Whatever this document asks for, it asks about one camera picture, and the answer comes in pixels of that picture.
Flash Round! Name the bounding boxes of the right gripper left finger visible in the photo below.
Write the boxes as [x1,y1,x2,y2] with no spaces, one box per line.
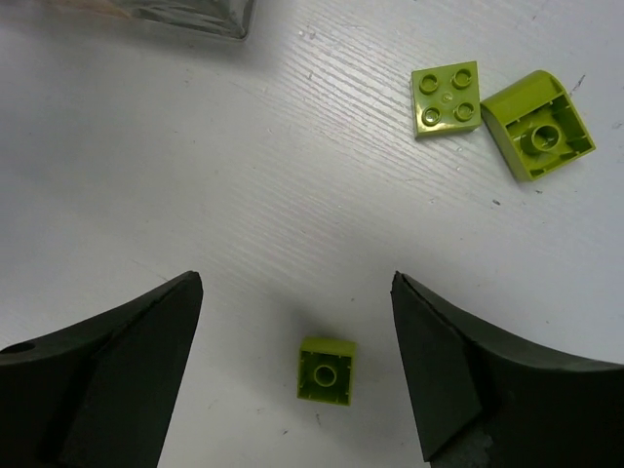
[1,271,203,467]

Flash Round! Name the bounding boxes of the lime square lego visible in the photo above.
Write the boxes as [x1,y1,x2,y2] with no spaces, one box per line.
[410,60,482,138]

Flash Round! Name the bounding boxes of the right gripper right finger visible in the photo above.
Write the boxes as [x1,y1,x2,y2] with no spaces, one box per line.
[391,273,623,467]

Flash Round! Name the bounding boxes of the lime curved lego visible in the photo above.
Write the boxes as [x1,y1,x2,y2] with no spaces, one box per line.
[481,70,596,182]

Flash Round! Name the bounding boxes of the grey smoky container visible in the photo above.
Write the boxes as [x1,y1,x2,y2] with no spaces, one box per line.
[113,0,255,40]

